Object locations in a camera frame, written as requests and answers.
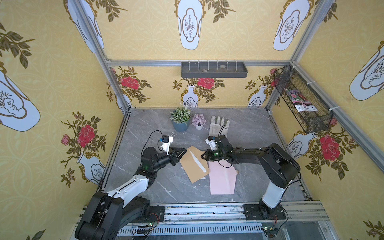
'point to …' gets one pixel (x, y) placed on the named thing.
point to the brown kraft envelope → (192, 170)
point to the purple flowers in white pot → (198, 120)
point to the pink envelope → (222, 177)
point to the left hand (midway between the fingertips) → (186, 151)
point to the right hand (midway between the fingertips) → (201, 158)
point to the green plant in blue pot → (180, 117)
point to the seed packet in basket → (301, 103)
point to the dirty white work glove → (217, 129)
